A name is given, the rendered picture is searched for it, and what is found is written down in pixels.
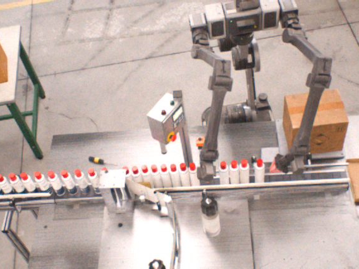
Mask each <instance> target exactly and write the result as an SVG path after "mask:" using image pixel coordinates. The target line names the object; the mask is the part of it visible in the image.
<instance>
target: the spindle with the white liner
mask: <svg viewBox="0 0 359 269"><path fill-rule="evenodd" d="M201 207H202V218H203V223H204V232H205V233H206V234H207V235H208V236H216V235H218V234H219V233H220V231H221V225H220V221H219V210H218V206H217V201H216V199H215V198H214V197H213V196H206V197H205V198H203V199H202V201H201Z"/></svg>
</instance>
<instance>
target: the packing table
mask: <svg viewBox="0 0 359 269"><path fill-rule="evenodd" d="M21 29H22V27H21V25H15V26H11V27H4V28H0V43H1V45H2V47H3V49H4V51H5V53H6V55H7V57H8V82H6V83H0V105H7V107H8V109H9V111H10V114H6V115H2V116H0V121H2V120H7V119H13V118H14V120H15V121H16V123H17V125H18V127H19V129H20V130H21V132H22V134H23V135H24V137H25V139H26V141H27V143H28V144H29V146H30V148H31V150H32V151H33V154H34V155H35V157H36V158H38V159H39V160H40V159H42V158H43V155H42V151H41V149H40V147H39V145H38V144H37V142H36V136H37V111H38V97H40V98H41V99H44V98H45V97H46V96H45V95H44V94H45V92H44V89H43V88H42V85H41V84H40V81H39V79H38V77H37V75H36V73H35V70H34V68H33V66H32V63H31V62H30V60H29V58H28V55H27V53H26V51H25V49H24V46H23V44H22V42H21ZM19 58H20V59H21V61H22V63H23V65H24V67H25V69H26V71H27V73H28V75H29V77H30V79H31V81H32V83H33V85H34V90H33V110H31V111H24V112H20V110H19V108H18V106H17V105H16V103H15V102H16V89H17V81H18V67H19ZM31 115H32V132H31V130H30V129H29V127H28V125H27V123H26V121H25V120H24V118H23V117H25V116H31Z"/></svg>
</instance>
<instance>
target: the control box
mask: <svg viewBox="0 0 359 269"><path fill-rule="evenodd" d="M170 100H173V95H171V94H170V93H165V95H164V96H163V97H162V98H161V99H160V100H159V101H158V103H156V104H155V106H154V107H153V108H152V109H151V110H150V111H149V113H148V114H147V119H148V122H149V127H150V132H151V135H152V138H153V139H155V140H157V141H160V142H161V143H163V144H165V145H168V144H169V143H170V141H171V139H169V137H170V136H171V135H176V134H177V133H178V132H179V131H180V129H181V128H182V127H183V126H184V125H185V124H186V122H185V115H184V118H183V119H182V121H181V122H180V123H179V124H178V125H177V126H176V127H175V129H174V127H173V124H174V123H175V122H176V120H177V119H178V118H179V117H180V115H182V113H184V110H183V112H182V113H181V114H180V115H179V116H178V118H177V119H176V120H175V121H174V122H173V118H172V114H173V113H174V112H175V110H176V109H177V108H178V107H179V106H180V105H181V104H182V108H183V103H182V101H180V100H179V99H177V100H174V102H175V105H174V106H171V105H170V104H169V103H170ZM163 109H164V110H166V113H167V114H166V115H165V116H163V115H162V114H161V110H163Z"/></svg>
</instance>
